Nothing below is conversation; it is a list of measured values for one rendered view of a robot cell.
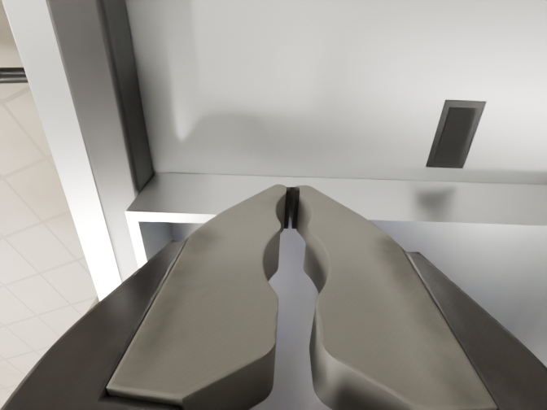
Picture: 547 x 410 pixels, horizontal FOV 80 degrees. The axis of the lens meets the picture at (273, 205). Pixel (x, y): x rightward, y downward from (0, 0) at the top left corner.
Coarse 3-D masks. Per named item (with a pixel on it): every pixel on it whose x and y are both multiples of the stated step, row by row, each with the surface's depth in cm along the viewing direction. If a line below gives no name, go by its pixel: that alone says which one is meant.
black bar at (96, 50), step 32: (64, 0) 10; (96, 0) 10; (64, 32) 11; (96, 32) 11; (128, 32) 12; (64, 64) 11; (96, 64) 11; (128, 64) 12; (96, 96) 12; (128, 96) 12; (96, 128) 12; (128, 128) 12; (96, 160) 13; (128, 160) 13; (128, 192) 14; (128, 256) 15
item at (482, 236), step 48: (144, 192) 14; (192, 192) 14; (240, 192) 14; (336, 192) 14; (384, 192) 14; (432, 192) 14; (480, 192) 14; (528, 192) 14; (144, 240) 13; (288, 240) 17; (432, 240) 17; (480, 240) 17; (528, 240) 16; (288, 288) 19; (480, 288) 18; (528, 288) 18; (288, 336) 21; (528, 336) 20; (288, 384) 23
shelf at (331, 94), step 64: (128, 0) 12; (192, 0) 12; (256, 0) 12; (320, 0) 12; (384, 0) 12; (448, 0) 12; (512, 0) 12; (192, 64) 13; (256, 64) 13; (320, 64) 13; (384, 64) 13; (448, 64) 13; (512, 64) 13; (64, 128) 14; (192, 128) 14; (256, 128) 14; (320, 128) 14; (384, 128) 14; (512, 128) 14; (64, 192) 16
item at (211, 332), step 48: (288, 192) 11; (192, 240) 8; (240, 240) 9; (192, 288) 7; (240, 288) 7; (144, 336) 6; (192, 336) 6; (240, 336) 6; (144, 384) 5; (192, 384) 5; (240, 384) 6
